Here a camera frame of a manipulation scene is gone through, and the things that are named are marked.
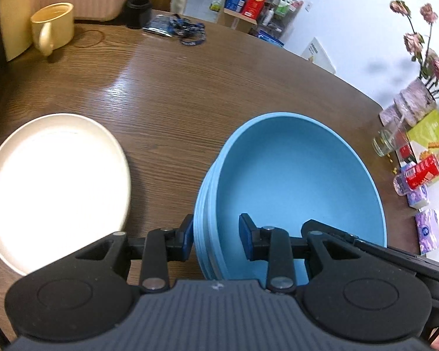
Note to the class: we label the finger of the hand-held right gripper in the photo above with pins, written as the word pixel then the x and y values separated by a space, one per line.
pixel 387 254

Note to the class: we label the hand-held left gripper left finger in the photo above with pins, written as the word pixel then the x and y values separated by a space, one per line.
pixel 186 239

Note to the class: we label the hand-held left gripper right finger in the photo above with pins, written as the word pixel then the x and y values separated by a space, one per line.
pixel 248 237

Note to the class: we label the cream plate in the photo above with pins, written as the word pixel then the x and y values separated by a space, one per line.
pixel 55 190

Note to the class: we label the large purple tissue pack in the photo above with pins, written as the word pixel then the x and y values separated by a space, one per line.
pixel 428 232

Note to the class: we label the small purple tissue pack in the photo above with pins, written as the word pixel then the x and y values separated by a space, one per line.
pixel 417 196

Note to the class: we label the red label plastic bottle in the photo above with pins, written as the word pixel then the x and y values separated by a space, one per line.
pixel 422 172

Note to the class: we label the yellow snack crumbs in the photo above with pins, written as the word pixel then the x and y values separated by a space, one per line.
pixel 390 161

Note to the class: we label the small red box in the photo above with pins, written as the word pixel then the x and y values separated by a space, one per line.
pixel 406 153

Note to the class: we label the clear drinking glass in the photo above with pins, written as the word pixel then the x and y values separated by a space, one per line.
pixel 386 142

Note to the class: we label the green carton box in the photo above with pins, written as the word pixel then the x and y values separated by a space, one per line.
pixel 433 131

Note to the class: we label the mottled pink vase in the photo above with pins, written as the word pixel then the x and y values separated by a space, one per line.
pixel 411 104

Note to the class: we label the white board panel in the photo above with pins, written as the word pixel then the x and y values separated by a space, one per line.
pixel 318 55

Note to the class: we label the dried rose bouquet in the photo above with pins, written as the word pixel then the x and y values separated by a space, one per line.
pixel 435 64

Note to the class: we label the blue packaging bag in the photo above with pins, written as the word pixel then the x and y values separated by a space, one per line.
pixel 270 38

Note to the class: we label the clear zip bag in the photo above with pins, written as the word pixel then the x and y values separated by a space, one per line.
pixel 157 25

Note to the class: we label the brown cardboard box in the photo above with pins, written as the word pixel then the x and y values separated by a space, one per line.
pixel 237 20

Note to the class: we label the black neoprene sleeve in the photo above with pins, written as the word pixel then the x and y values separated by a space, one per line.
pixel 139 12

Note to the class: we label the clear plastic organizer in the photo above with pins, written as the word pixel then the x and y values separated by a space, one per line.
pixel 281 7

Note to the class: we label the red carton box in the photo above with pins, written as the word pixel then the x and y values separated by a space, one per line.
pixel 254 2

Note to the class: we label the yellow mug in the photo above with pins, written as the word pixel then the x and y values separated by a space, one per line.
pixel 58 22

